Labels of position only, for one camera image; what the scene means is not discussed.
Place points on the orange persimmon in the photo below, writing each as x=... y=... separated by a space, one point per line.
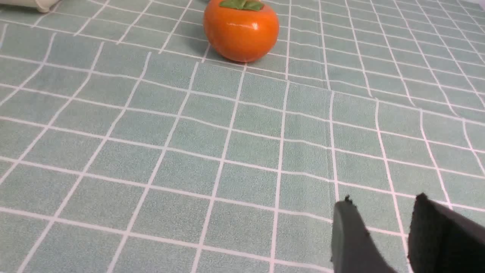
x=241 y=30

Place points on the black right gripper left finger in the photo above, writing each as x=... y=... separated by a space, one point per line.
x=352 y=248

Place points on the white toaster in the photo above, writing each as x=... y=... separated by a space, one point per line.
x=43 y=6

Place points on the green checkered tablecloth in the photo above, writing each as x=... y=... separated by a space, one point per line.
x=129 y=145

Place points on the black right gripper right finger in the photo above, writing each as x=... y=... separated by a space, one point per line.
x=443 y=241

